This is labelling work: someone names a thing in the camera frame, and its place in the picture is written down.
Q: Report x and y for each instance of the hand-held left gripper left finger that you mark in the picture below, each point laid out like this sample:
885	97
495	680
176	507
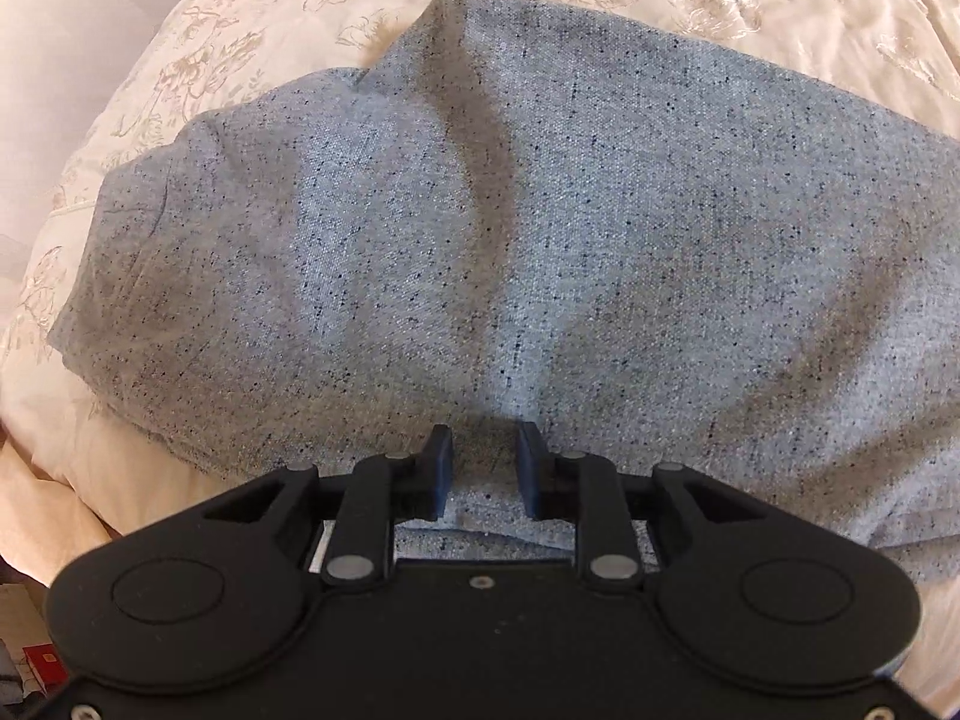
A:
437	472

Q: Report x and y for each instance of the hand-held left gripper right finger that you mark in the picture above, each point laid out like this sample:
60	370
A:
531	472

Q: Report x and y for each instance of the blue-grey speckled pants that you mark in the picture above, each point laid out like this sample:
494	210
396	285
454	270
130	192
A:
562	240

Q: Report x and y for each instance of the small red packet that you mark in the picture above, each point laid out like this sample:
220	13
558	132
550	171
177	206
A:
43	664

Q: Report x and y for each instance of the cream embroidered bedspread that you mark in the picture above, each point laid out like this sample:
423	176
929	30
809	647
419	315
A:
150	37

